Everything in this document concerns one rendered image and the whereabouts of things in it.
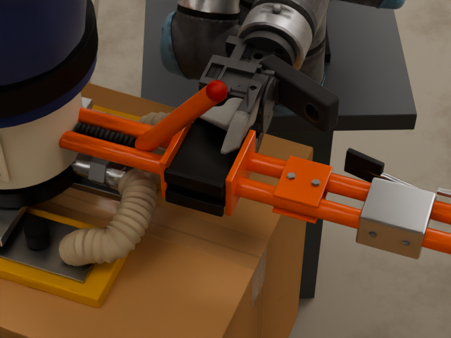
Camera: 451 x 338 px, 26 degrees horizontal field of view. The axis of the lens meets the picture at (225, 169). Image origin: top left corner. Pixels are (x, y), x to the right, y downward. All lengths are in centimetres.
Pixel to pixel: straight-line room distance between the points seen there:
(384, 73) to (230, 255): 78
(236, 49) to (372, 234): 31
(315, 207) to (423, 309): 142
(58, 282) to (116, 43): 200
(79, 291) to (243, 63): 33
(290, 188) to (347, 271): 144
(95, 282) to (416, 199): 37
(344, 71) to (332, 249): 77
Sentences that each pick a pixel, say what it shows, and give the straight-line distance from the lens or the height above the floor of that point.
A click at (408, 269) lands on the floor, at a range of 251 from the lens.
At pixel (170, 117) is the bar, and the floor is 124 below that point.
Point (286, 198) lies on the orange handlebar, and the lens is 105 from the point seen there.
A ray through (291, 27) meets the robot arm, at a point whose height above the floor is 121.
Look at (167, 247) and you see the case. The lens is 118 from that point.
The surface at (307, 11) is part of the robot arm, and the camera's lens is 125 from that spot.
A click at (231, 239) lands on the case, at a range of 119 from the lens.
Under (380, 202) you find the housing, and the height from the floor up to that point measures 119.
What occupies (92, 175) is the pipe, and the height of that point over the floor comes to 112.
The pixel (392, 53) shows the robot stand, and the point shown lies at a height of 75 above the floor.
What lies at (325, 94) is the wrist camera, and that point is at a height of 120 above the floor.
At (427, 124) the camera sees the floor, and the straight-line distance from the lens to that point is 286.
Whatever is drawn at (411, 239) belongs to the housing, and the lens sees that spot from 104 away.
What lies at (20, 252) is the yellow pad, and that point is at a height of 107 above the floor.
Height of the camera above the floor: 198
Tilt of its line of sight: 48 degrees down
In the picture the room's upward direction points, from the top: straight up
